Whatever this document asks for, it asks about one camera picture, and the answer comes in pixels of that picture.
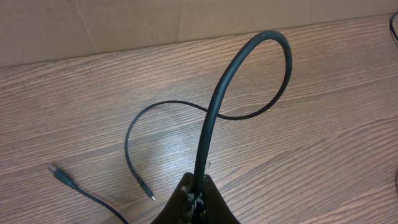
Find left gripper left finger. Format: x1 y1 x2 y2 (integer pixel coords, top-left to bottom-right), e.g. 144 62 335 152
151 172 193 224

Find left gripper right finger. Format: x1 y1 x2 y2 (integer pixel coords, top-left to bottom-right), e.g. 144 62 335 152
203 175 240 224

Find black micro usb cable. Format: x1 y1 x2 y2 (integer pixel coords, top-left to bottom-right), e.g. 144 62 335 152
48 30 293 224

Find cardboard back board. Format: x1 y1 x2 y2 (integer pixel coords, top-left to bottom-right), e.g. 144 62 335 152
1 0 397 67

